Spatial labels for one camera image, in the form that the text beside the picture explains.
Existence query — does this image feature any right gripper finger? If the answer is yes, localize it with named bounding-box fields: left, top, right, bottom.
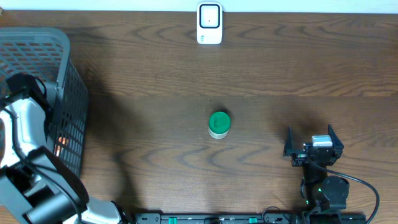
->
left=283, top=126, right=294, bottom=156
left=328, top=124, right=344, bottom=157

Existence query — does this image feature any green lid jar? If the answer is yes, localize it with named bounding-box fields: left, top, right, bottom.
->
left=208, top=111, right=231, bottom=139

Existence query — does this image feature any small orange snack box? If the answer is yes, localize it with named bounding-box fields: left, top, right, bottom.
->
left=54, top=135, right=69, bottom=157

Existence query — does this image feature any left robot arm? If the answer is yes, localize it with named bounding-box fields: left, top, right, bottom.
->
left=1, top=73, right=128, bottom=224

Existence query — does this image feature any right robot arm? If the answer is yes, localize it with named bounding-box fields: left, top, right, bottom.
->
left=283, top=125, right=349, bottom=223

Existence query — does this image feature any white barcode scanner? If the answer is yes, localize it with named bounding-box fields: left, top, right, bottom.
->
left=197, top=2, right=223, bottom=45

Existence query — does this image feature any grey plastic basket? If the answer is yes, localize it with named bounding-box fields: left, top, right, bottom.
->
left=1, top=27, right=89, bottom=175

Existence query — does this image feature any black mounting rail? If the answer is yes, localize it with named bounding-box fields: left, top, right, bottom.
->
left=134, top=213, right=366, bottom=224

